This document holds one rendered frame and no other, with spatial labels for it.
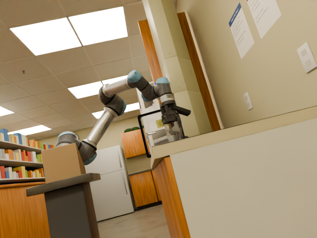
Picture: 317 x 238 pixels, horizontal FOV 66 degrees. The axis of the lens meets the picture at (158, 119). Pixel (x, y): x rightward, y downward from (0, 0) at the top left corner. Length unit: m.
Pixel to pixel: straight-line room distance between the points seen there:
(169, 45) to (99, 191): 5.30
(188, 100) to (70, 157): 0.97
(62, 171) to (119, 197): 5.36
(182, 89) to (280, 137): 1.18
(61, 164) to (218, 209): 0.93
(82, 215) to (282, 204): 0.96
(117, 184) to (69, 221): 5.36
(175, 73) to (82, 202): 1.17
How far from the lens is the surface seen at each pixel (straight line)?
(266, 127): 0.87
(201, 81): 2.39
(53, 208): 1.44
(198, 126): 1.89
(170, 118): 1.37
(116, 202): 6.79
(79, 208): 1.41
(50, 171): 1.48
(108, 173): 6.78
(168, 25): 2.18
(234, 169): 0.82
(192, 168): 0.78
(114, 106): 1.75
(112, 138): 7.53
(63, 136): 1.63
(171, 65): 2.01
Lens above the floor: 0.86
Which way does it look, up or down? 12 degrees up
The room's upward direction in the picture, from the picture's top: 14 degrees counter-clockwise
